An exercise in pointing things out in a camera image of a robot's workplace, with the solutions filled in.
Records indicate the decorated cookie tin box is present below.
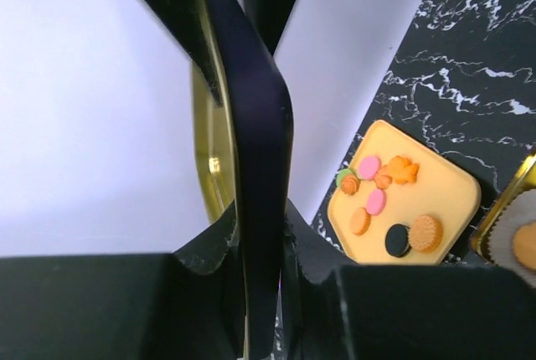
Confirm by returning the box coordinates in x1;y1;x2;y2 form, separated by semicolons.
470;151;535;263

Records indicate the orange fish shaped cookie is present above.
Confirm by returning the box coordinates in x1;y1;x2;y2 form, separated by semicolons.
512;222;536;270

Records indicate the orange swirl cookie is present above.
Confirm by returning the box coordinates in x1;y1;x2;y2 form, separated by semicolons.
340;177;360;195

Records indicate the pink round macaron cookie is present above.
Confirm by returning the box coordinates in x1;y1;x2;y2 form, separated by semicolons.
358;155;382;180

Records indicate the round dotted tan biscuit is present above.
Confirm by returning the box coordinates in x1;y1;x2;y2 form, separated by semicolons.
408;214;443;253

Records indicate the yellow plastic tray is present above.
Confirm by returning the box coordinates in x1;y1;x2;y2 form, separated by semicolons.
327;121;481;265

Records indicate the gold tin lid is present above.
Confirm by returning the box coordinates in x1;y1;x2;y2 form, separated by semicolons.
144;0;296;359

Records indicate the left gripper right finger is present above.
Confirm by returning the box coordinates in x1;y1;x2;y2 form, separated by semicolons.
282;205;535;359

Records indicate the green topped cookie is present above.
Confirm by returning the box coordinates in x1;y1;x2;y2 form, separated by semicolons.
336;167;359;188

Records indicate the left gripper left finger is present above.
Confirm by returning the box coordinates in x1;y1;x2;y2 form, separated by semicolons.
1;207;244;359

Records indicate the orange sandwich biscuit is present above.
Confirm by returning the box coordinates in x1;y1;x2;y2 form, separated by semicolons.
349;207;371;236

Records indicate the top left paper cup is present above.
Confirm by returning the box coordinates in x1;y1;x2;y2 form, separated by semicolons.
488;189;535;288

